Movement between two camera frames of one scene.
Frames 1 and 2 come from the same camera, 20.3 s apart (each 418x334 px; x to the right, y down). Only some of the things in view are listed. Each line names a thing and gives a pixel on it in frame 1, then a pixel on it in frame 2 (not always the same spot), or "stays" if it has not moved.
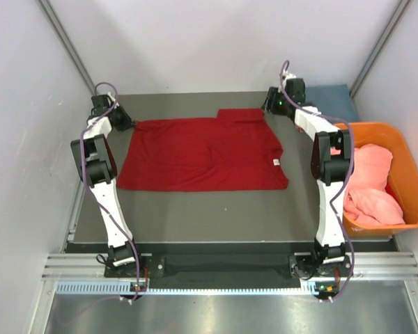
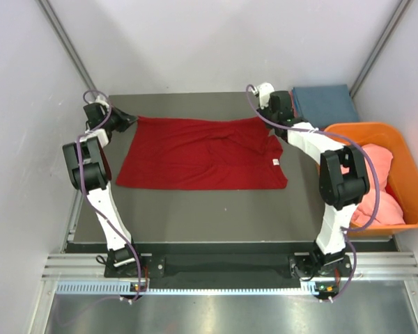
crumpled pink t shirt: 366,200 stays
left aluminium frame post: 53,19 stays
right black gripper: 269,105 -> 262,111
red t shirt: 233,152 stays
